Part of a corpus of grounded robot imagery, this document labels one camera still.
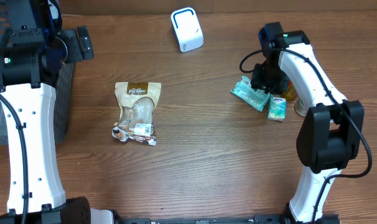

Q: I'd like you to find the green lid Knorr jar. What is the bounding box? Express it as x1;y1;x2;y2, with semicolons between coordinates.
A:
294;98;309;117

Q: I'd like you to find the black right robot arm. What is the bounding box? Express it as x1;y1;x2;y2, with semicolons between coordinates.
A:
251;22;372;223

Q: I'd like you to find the small teal tissue pack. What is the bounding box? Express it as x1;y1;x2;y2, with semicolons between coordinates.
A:
267;96;286;121

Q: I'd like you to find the clear bottle silver cap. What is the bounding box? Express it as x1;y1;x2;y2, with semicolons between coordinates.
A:
281;81;297;101

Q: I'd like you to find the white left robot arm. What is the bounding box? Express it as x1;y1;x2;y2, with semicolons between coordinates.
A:
0;1;118;224

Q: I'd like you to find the brown white snack bag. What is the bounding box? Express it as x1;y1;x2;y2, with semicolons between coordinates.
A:
114;82;162;130

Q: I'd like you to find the white barcode scanner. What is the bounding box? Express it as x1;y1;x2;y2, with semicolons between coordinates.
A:
170;7;204;53

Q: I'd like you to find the grey plastic shopping basket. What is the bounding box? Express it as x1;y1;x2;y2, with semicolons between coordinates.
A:
0;0;75;145

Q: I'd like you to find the colourful snack packet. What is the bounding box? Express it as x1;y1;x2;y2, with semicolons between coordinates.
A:
112;123;157;146

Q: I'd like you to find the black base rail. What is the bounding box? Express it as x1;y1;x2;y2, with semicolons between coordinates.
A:
113;213;341;224

